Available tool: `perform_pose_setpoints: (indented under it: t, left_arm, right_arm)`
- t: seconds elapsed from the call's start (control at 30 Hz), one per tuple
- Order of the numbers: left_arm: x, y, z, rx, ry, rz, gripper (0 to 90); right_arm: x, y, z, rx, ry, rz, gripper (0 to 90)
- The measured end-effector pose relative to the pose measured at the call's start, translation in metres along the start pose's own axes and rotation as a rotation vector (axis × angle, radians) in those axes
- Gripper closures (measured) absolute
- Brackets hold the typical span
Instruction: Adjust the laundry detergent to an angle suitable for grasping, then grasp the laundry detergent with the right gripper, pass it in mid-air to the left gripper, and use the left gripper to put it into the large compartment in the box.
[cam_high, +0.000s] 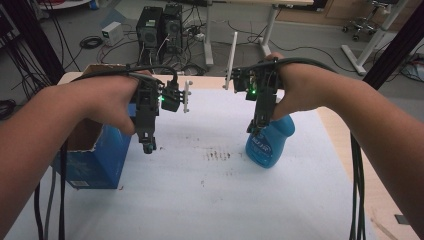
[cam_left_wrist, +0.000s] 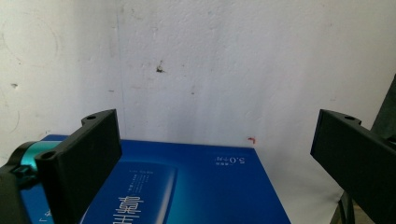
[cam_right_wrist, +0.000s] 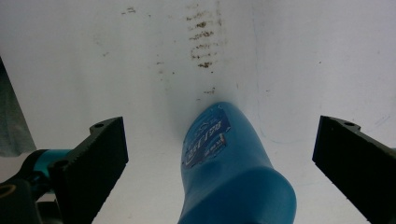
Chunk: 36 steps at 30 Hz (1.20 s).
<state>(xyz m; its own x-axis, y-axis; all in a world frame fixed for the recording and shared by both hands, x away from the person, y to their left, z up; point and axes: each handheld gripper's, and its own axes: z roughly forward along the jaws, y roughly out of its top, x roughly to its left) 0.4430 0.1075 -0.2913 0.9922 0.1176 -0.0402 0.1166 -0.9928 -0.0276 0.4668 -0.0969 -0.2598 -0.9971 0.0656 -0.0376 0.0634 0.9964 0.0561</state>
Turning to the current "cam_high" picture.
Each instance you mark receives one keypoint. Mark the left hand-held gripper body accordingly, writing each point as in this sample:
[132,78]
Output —
[146,100]

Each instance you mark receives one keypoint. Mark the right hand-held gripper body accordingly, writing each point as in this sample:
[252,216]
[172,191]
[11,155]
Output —
[265,86]

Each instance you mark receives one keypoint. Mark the blue plastic bottle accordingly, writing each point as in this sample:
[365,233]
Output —
[271,146]

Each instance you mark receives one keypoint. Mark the blue cardboard box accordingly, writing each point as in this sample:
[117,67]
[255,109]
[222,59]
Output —
[100,160]

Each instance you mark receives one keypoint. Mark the person's right hand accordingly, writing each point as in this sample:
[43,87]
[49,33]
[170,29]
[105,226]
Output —
[300,90]

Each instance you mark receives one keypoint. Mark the person's left hand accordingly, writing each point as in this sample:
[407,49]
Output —
[106,96]

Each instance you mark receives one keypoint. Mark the white desk leg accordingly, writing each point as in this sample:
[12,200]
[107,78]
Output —
[268,30]
[208,36]

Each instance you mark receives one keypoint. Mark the black computer tower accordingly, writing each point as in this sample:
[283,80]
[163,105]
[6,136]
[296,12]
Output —
[171,30]
[149,33]

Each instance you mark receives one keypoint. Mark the white foam mat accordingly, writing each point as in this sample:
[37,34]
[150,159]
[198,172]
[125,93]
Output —
[200,200]

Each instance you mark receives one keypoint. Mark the small white device box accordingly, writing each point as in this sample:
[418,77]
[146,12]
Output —
[112,33]

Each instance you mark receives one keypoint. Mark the white power strip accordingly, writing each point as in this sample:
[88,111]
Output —
[199,37]

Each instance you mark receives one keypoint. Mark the white stand leg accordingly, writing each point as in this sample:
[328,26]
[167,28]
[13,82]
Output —
[373,43]

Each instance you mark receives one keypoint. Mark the office chair base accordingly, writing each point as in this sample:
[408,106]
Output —
[363,23]

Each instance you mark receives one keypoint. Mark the small grey tag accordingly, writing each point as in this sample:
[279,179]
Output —
[402,219]

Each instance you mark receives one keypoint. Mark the black metal post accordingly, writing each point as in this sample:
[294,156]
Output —
[33,36]
[396,46]

